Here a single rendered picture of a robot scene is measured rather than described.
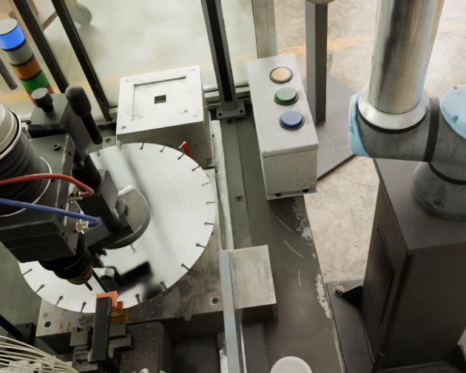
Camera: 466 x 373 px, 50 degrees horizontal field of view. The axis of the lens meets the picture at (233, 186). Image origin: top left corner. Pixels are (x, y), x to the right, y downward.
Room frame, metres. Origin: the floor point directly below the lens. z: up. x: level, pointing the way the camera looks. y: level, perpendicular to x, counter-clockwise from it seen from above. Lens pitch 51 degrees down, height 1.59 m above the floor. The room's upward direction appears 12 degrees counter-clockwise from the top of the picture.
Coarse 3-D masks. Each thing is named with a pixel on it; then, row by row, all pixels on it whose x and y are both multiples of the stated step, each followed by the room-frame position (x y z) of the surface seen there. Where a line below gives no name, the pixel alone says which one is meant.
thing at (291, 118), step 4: (288, 112) 0.71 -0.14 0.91; (292, 112) 0.70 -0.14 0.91; (296, 112) 0.70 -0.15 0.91; (284, 116) 0.70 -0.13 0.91; (288, 116) 0.70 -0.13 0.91; (292, 116) 0.69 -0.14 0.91; (296, 116) 0.69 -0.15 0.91; (300, 116) 0.69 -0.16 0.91; (284, 120) 0.69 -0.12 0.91; (288, 120) 0.69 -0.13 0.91; (292, 120) 0.68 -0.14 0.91; (296, 120) 0.68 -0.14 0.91; (300, 120) 0.68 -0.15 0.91; (284, 124) 0.68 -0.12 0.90; (288, 124) 0.68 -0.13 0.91; (292, 124) 0.67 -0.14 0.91; (296, 124) 0.67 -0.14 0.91
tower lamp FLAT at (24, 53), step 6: (24, 42) 0.78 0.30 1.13; (18, 48) 0.77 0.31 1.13; (24, 48) 0.78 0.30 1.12; (30, 48) 0.79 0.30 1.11; (6, 54) 0.77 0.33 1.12; (12, 54) 0.77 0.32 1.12; (18, 54) 0.77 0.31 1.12; (24, 54) 0.77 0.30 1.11; (30, 54) 0.78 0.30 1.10; (12, 60) 0.77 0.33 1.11; (18, 60) 0.77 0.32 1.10; (24, 60) 0.77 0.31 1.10
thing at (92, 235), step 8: (112, 216) 0.43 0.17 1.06; (120, 216) 0.45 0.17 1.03; (104, 224) 0.43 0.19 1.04; (112, 224) 0.42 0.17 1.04; (120, 224) 0.43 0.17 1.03; (128, 224) 0.43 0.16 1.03; (88, 232) 0.43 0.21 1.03; (96, 232) 0.43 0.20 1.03; (104, 232) 0.42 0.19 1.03; (112, 232) 0.42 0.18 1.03; (120, 232) 0.42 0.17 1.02; (128, 232) 0.43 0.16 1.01; (88, 240) 0.42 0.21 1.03; (96, 240) 0.41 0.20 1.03; (104, 240) 0.41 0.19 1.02; (112, 240) 0.42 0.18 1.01; (88, 248) 0.41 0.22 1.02; (96, 248) 0.41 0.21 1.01; (96, 256) 0.41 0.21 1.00; (96, 264) 0.41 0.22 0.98
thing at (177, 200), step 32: (96, 160) 0.65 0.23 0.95; (128, 160) 0.63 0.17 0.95; (160, 160) 0.61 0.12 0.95; (192, 160) 0.60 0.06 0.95; (160, 192) 0.54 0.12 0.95; (192, 192) 0.53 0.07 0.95; (160, 224) 0.48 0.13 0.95; (192, 224) 0.46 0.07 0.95; (128, 256) 0.43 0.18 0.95; (160, 256) 0.42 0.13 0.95; (192, 256) 0.40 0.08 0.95; (32, 288) 0.41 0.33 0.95; (64, 288) 0.40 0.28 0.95; (96, 288) 0.39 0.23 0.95; (128, 288) 0.37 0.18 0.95; (160, 288) 0.36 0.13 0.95
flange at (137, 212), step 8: (136, 192) 0.54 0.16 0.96; (120, 200) 0.52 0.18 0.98; (128, 200) 0.53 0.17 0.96; (136, 200) 0.53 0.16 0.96; (144, 200) 0.52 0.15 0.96; (120, 208) 0.50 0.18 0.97; (128, 208) 0.51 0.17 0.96; (136, 208) 0.51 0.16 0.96; (144, 208) 0.51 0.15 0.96; (128, 216) 0.50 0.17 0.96; (136, 216) 0.49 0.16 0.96; (144, 216) 0.49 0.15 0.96; (136, 224) 0.48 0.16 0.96; (144, 224) 0.48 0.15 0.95; (136, 232) 0.46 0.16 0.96; (120, 240) 0.46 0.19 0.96; (128, 240) 0.46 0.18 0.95
